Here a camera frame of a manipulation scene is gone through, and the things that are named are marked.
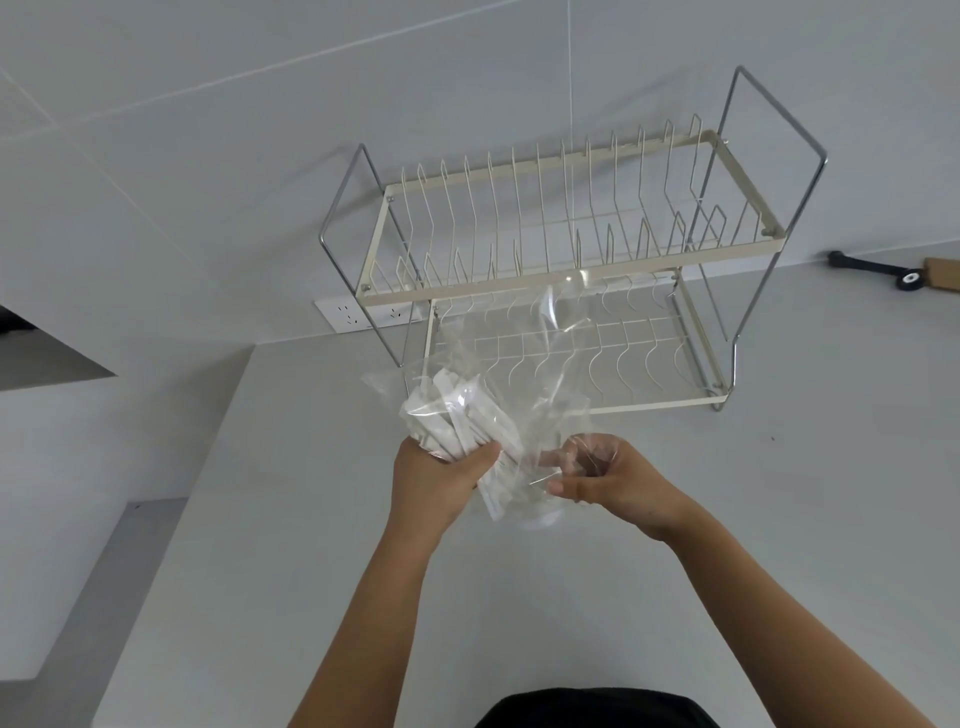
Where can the person's left hand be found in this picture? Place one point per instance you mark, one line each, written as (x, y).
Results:
(431, 487)

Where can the black rod tool with wheel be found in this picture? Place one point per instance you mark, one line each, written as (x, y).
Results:
(862, 266)

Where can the person's right thumb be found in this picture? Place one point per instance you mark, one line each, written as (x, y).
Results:
(574, 491)

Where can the person's left forearm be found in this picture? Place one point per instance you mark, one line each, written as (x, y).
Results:
(375, 630)

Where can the person's left thumb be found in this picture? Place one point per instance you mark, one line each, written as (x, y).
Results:
(480, 457)

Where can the white wall socket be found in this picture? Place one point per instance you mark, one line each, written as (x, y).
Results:
(341, 313)

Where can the person's right forearm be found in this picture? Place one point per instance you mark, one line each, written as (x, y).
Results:
(787, 637)

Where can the person's black shirt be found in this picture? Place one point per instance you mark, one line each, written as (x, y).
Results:
(600, 712)

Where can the clear plastic bag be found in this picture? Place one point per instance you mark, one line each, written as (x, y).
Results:
(517, 420)

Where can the bundle of white packets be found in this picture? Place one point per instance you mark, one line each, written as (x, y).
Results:
(450, 420)

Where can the person's right hand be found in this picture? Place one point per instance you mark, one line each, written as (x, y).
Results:
(622, 487)

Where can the wooden block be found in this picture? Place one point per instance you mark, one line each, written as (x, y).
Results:
(943, 275)

